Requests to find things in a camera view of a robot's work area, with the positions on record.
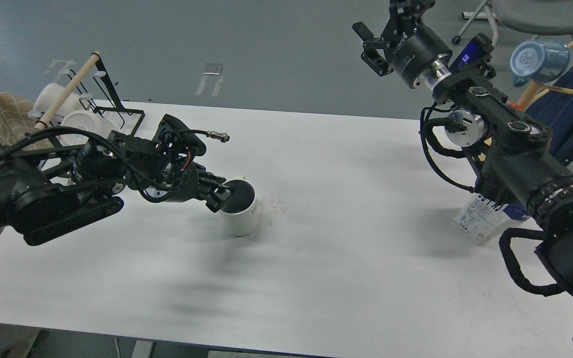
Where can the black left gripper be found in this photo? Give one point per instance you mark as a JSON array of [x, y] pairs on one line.
[[193, 182]]

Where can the orange red mug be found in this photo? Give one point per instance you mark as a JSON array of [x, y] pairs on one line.
[[514, 105]]

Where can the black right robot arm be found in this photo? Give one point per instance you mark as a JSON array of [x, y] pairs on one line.
[[475, 140]]

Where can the blue white milk carton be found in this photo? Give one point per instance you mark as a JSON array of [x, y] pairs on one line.
[[483, 219]]

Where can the white ribbed mug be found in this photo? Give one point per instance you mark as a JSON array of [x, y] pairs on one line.
[[240, 214]]

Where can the blue mug on tree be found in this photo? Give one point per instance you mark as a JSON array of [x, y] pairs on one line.
[[540, 60]]

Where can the white mug front on rack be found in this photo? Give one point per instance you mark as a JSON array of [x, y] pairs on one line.
[[85, 120]]

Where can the black wire cup rack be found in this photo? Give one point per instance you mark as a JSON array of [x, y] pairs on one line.
[[90, 88]]

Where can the grey office chair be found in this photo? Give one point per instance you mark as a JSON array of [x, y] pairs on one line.
[[535, 17]]

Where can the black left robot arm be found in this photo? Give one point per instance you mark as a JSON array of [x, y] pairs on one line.
[[61, 179]]

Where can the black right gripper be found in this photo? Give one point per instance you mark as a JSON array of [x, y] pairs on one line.
[[409, 46]]

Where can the wooden mug tree stand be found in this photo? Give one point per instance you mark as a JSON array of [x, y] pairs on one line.
[[548, 61]]

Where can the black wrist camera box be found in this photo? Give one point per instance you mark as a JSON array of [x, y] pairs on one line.
[[174, 139]]

